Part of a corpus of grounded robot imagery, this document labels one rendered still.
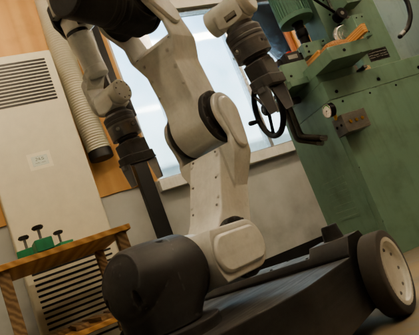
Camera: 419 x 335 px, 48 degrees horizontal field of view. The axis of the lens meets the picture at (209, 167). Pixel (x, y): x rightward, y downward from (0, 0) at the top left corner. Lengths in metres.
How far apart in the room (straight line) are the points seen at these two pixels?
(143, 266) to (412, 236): 1.50
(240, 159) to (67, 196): 1.78
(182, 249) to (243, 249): 0.16
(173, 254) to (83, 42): 0.73
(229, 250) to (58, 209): 1.93
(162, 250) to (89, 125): 2.26
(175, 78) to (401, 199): 1.27
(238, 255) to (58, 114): 2.15
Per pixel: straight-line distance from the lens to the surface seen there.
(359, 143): 2.13
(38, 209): 2.81
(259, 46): 1.10
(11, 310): 2.02
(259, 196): 3.52
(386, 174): 2.16
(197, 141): 1.20
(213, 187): 1.13
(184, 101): 1.21
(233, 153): 1.16
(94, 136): 3.09
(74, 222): 2.80
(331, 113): 2.03
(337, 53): 2.09
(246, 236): 1.04
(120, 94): 1.33
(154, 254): 0.88
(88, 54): 1.40
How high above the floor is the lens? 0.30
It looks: 9 degrees up
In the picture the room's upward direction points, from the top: 21 degrees counter-clockwise
